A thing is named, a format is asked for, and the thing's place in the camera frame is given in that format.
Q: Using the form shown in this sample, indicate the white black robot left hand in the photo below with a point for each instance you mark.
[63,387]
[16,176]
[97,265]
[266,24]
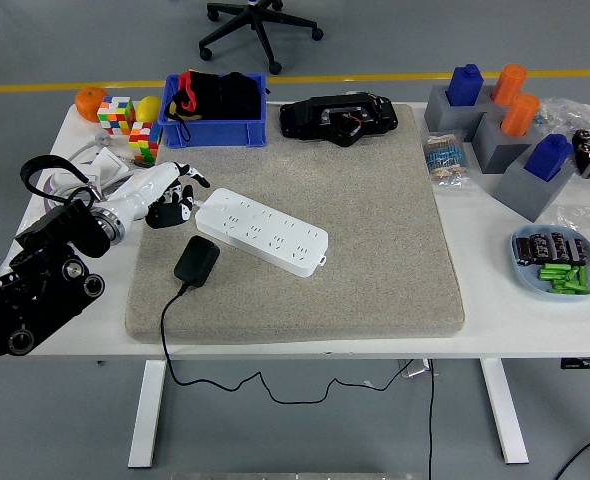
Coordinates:
[145,192]

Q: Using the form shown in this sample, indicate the black plug adapter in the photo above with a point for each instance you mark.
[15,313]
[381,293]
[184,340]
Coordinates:
[197,260]

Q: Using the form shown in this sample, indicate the white power strip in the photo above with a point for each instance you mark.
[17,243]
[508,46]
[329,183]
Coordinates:
[260,230]

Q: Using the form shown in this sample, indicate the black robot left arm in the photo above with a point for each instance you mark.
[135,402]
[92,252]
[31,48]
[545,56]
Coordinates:
[50,280]

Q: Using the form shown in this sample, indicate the multicolour puzzle cube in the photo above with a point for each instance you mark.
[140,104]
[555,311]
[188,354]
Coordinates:
[116,116]
[145,141]

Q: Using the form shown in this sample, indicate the white rectangular box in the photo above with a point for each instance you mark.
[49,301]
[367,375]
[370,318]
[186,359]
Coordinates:
[67,181]

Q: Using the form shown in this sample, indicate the yellow lemon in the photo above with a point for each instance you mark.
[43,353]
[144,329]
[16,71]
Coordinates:
[148,109]

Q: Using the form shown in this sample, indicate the blue plastic bin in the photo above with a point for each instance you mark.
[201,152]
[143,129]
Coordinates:
[215,132]

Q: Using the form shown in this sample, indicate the orange fruit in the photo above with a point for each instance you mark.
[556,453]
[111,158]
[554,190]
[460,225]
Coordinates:
[90,102]

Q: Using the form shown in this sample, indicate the black red yellow fabric pouch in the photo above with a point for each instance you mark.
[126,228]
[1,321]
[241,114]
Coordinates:
[192,90]

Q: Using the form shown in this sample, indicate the black folded fabric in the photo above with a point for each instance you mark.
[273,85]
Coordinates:
[240,97]

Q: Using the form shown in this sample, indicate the black mechanical device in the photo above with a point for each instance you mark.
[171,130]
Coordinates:
[310,120]

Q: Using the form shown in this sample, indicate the grey-brown mat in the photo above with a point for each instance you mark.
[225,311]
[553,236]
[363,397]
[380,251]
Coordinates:
[350,250]

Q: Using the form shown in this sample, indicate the white table leg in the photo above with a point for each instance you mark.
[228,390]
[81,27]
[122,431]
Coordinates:
[147,415]
[505,415]

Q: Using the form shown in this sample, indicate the clear bag of resistors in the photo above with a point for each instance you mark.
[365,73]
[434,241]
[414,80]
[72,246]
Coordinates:
[445,160]

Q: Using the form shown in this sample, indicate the grey block holder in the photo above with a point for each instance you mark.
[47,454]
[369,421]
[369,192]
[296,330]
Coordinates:
[530,195]
[442,117]
[497,150]

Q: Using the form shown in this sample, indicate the blue square peg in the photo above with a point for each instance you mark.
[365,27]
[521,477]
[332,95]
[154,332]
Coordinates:
[465,85]
[547,157]

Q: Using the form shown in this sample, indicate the orange cylinder peg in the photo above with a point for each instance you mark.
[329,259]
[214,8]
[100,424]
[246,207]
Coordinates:
[520,115]
[509,85]

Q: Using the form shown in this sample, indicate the black printed capacitor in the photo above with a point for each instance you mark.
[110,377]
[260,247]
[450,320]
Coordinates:
[558,246]
[540,247]
[523,250]
[577,251]

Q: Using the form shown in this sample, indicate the light blue dish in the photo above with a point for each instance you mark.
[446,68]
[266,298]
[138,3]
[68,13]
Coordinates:
[530,282]

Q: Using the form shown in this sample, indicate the small green cylinder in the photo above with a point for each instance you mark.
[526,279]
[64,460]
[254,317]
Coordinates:
[564,284]
[572,274]
[570,290]
[554,274]
[583,276]
[555,267]

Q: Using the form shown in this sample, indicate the crumpled clear plastic bag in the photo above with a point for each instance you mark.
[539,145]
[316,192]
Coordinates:
[580,215]
[565,112]

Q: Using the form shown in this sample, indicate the black table control panel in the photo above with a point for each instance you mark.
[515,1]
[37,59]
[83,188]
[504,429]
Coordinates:
[585,363]

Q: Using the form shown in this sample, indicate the white square wall plate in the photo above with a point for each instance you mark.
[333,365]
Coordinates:
[109,161]

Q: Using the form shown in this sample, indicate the metal bracket under table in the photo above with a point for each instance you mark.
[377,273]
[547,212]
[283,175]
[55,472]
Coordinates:
[415,368]

